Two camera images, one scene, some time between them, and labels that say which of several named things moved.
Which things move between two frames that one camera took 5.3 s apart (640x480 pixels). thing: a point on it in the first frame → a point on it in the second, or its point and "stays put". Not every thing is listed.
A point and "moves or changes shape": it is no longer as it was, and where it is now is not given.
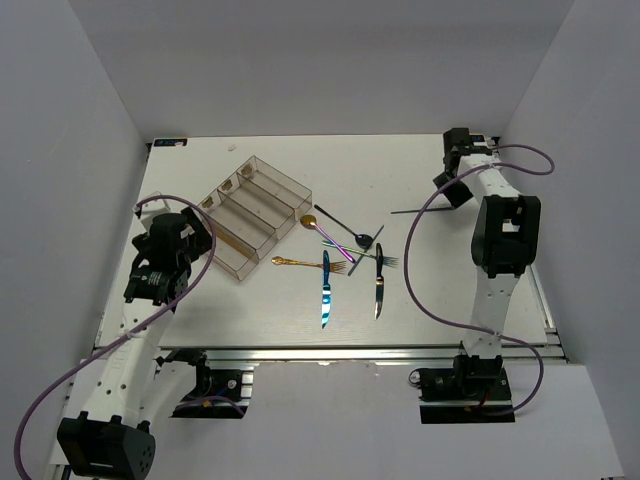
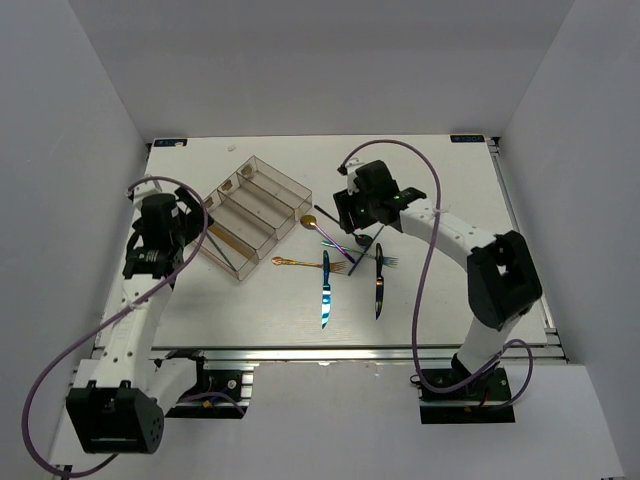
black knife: x=379 y=281 stays put
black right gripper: x=458 y=197 → x=345 y=204
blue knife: x=326 y=291 stays put
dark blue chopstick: x=413 y=211 moves or changes shape
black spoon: x=364 y=241 stays put
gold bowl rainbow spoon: x=309 y=221 stays put
